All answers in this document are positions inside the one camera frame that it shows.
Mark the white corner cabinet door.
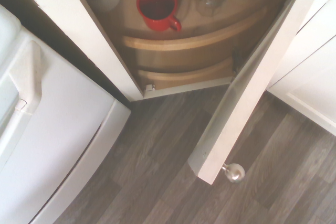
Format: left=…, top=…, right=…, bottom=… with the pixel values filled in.
left=187, top=0, right=335, bottom=185

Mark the round metal door knob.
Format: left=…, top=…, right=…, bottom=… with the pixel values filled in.
left=222, top=163, right=246, bottom=184

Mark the curved wooden cabinet shelf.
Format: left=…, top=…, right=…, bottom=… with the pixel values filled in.
left=136, top=56, right=236, bottom=91
left=78, top=0, right=297, bottom=52

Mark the white sink base cabinet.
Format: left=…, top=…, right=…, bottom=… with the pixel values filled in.
left=266, top=0, right=336, bottom=136

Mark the red mug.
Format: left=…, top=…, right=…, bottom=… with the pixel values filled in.
left=136, top=0, right=182, bottom=33

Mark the white electric stove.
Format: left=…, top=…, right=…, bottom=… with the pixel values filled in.
left=0, top=3, right=132, bottom=224

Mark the white corner cabinet frame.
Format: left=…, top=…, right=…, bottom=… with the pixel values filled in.
left=14, top=0, right=312, bottom=102

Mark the white oven door handle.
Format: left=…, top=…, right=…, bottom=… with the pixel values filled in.
left=7, top=40, right=43, bottom=116

